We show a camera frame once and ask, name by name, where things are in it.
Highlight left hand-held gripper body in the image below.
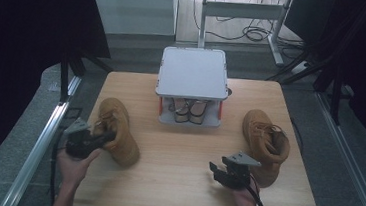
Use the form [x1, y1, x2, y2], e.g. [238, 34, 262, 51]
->
[61, 116, 101, 161]

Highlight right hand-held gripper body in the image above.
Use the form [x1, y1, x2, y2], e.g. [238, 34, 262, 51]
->
[219, 149, 263, 192]

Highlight tan suede boot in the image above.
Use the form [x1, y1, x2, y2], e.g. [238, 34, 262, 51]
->
[237, 107, 295, 190]
[89, 95, 145, 169]

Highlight silver high-heel sandal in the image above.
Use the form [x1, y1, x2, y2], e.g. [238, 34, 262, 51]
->
[167, 96, 192, 125]
[188, 98, 212, 126]

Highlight white two-tier shoe rack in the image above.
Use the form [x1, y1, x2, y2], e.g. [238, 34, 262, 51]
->
[151, 44, 234, 131]

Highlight person's left hand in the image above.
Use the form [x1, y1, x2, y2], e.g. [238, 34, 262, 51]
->
[54, 144, 104, 191]

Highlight person's right hand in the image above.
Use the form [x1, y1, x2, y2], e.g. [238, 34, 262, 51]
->
[231, 184, 258, 206]

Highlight black metal stand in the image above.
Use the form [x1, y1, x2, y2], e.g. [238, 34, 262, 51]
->
[56, 48, 116, 108]
[263, 0, 354, 126]

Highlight white power strip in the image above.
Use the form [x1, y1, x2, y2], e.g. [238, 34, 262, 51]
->
[290, 59, 309, 77]

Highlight grey partition panel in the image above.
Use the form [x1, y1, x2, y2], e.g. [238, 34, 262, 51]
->
[88, 0, 178, 40]

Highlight black rectangular floor frame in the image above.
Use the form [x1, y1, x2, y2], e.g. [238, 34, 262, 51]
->
[59, 105, 83, 131]

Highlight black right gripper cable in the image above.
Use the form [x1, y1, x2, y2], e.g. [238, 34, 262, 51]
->
[245, 175, 271, 206]

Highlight aluminium rail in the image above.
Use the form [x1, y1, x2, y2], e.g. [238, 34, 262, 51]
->
[0, 69, 83, 206]
[306, 91, 366, 206]

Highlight black floor cables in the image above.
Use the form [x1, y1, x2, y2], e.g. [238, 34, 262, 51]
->
[189, 0, 309, 61]

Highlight white metal desk frame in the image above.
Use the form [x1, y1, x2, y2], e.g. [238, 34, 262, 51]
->
[196, 0, 294, 67]

